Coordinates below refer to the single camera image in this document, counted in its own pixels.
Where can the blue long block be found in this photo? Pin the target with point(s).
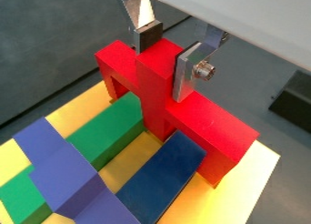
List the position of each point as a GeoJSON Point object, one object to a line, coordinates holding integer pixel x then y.
{"type": "Point", "coordinates": [159, 181]}

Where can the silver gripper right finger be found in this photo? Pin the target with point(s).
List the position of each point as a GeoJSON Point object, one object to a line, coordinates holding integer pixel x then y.
{"type": "Point", "coordinates": [192, 64]}

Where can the purple cross-shaped block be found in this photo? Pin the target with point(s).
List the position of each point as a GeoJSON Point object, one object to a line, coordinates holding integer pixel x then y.
{"type": "Point", "coordinates": [66, 180]}

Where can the yellow base board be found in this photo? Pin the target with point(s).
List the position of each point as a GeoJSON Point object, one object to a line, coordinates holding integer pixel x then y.
{"type": "Point", "coordinates": [201, 204]}

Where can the black block holder stand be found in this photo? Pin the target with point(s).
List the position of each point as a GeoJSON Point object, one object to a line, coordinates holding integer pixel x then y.
{"type": "Point", "coordinates": [292, 103]}

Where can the red cross-shaped block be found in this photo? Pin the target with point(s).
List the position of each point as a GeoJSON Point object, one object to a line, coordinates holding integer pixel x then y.
{"type": "Point", "coordinates": [145, 74]}

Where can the green long block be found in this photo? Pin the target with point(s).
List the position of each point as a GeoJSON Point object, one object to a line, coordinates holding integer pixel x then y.
{"type": "Point", "coordinates": [98, 140]}

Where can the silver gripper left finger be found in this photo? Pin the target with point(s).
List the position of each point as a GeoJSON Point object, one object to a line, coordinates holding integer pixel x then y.
{"type": "Point", "coordinates": [145, 28]}

